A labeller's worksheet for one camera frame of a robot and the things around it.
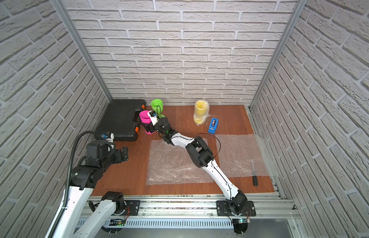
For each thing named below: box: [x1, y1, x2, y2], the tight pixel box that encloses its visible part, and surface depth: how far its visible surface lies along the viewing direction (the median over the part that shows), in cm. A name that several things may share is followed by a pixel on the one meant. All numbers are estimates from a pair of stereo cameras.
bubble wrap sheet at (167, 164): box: [145, 139, 214, 186], surface depth 89 cm
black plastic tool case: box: [94, 99, 147, 142], surface depth 106 cm
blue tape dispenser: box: [207, 117, 219, 135], surface depth 105 cm
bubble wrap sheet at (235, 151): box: [215, 133, 272, 178], surface depth 94 cm
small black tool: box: [251, 158, 258, 187], surface depth 85 cm
